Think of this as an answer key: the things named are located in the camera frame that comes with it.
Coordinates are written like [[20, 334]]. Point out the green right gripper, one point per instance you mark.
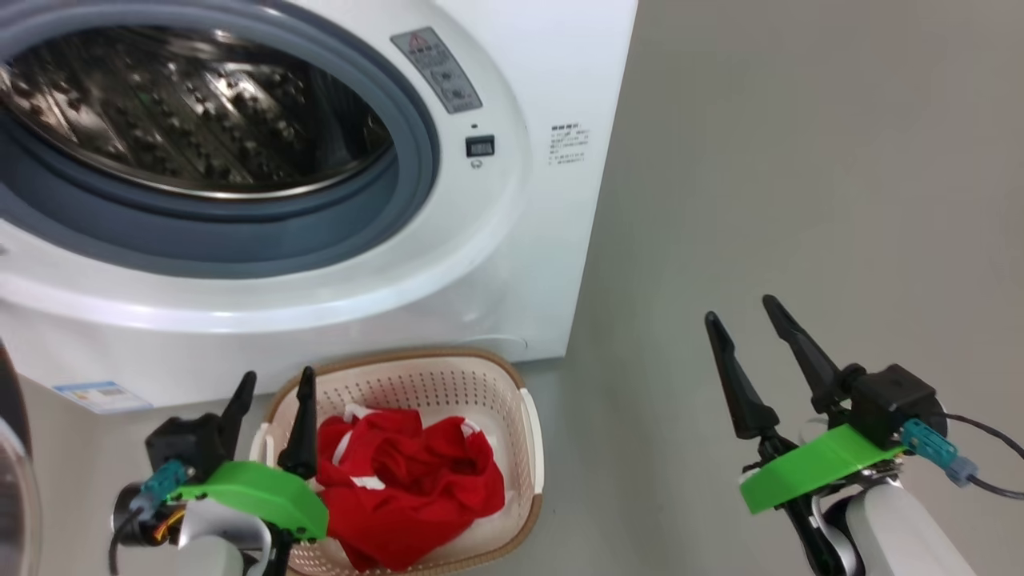
[[816, 468]]

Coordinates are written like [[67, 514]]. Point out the grey warning sticker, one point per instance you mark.
[[438, 72]]

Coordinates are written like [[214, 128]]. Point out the teal left camera connector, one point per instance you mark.
[[164, 484]]

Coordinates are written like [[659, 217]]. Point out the teal right camera connector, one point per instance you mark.
[[928, 442]]

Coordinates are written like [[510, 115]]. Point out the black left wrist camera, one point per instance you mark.
[[188, 444]]

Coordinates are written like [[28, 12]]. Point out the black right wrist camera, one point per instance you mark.
[[892, 400]]

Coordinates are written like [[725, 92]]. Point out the white front-load washing machine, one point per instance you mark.
[[320, 320]]

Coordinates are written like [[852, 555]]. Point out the round black glass door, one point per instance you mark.
[[16, 480]]

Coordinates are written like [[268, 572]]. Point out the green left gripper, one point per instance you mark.
[[264, 492]]

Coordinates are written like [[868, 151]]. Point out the cream perforated laundry basket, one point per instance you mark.
[[448, 384]]

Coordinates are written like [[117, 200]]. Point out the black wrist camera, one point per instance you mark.
[[892, 400], [188, 444]]

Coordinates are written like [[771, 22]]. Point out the red garment with white trim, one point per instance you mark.
[[416, 488]]

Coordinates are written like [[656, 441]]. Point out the blue energy label sticker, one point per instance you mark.
[[104, 396]]

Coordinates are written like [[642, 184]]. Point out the teal camera connector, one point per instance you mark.
[[164, 484], [928, 442]]

